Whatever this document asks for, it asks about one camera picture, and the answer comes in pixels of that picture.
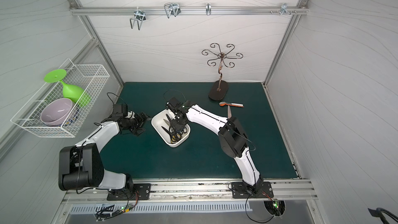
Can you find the aluminium top rail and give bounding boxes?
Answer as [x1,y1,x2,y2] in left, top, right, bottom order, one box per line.
[70,5,309,16]

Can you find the metal double hook left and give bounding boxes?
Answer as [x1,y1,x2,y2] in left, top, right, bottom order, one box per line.
[130,9,146,30]

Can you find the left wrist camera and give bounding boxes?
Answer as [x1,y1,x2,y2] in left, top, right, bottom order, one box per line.
[111,104,128,119]

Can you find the orange white spoon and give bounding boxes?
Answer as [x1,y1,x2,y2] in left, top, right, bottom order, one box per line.
[219,102,244,107]

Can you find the white vented cable duct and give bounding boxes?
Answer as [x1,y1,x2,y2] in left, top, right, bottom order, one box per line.
[69,201,252,215]

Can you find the metal double hook middle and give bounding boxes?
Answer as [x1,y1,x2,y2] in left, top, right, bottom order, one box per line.
[164,3,181,19]

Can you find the white plastic storage box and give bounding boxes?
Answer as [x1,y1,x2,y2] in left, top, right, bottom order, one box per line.
[151,110,191,148]

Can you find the black handled scissors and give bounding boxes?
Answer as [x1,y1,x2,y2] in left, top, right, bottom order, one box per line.
[162,114,188,144]

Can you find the metal double hook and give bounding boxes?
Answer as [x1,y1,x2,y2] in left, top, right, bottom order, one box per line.
[130,9,146,30]
[164,3,181,19]

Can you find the white wire basket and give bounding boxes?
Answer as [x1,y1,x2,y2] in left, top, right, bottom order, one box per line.
[11,59,110,138]

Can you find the green plastic goblet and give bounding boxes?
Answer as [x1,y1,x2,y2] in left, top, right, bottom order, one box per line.
[44,69,91,107]

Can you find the small metal hook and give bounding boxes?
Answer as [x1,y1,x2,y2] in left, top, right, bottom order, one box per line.
[205,3,211,16]

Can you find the purple bowl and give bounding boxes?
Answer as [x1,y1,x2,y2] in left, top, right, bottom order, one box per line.
[40,98,75,127]

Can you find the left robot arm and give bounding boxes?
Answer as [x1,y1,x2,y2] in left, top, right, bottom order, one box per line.
[58,112,150,193]

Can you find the green table mat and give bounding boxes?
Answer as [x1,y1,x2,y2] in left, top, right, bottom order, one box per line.
[91,82,296,179]

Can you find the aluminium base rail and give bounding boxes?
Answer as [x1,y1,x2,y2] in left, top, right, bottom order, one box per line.
[61,178,318,204]

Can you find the brown metal hook stand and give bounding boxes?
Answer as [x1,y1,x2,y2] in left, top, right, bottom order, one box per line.
[202,43,244,101]

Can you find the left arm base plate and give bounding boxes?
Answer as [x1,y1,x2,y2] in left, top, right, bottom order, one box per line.
[106,183,151,201]

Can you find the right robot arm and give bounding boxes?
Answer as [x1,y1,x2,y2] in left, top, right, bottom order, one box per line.
[166,97,263,194]

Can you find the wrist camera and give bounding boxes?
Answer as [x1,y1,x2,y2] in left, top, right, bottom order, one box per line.
[111,104,128,119]
[166,97,183,113]

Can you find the grey pink handled scissors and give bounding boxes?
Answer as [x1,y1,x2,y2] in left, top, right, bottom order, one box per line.
[228,105,232,118]

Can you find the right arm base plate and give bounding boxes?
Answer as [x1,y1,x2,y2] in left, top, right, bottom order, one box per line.
[228,181,274,199]

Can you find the metal bracket hook right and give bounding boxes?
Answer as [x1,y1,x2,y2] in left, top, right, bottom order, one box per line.
[269,4,297,16]

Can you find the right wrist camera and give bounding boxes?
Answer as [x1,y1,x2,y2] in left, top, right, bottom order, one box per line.
[166,97,183,113]

